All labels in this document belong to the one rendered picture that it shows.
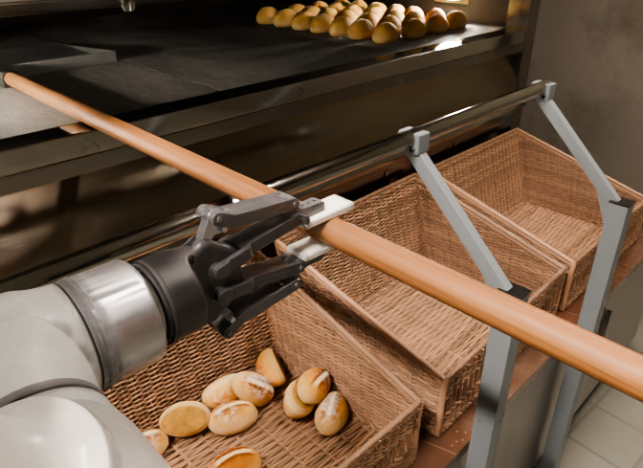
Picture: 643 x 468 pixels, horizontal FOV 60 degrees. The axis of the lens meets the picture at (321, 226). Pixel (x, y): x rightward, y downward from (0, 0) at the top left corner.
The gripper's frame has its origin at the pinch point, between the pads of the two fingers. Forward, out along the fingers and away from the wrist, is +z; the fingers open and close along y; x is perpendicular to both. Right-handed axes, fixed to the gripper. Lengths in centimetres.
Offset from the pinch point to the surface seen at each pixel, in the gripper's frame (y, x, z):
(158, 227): 2.4, -16.0, -10.2
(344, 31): 0, -87, 95
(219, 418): 56, -33, 5
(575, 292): 58, -5, 100
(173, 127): 5, -53, 14
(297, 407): 55, -24, 17
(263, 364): 55, -38, 20
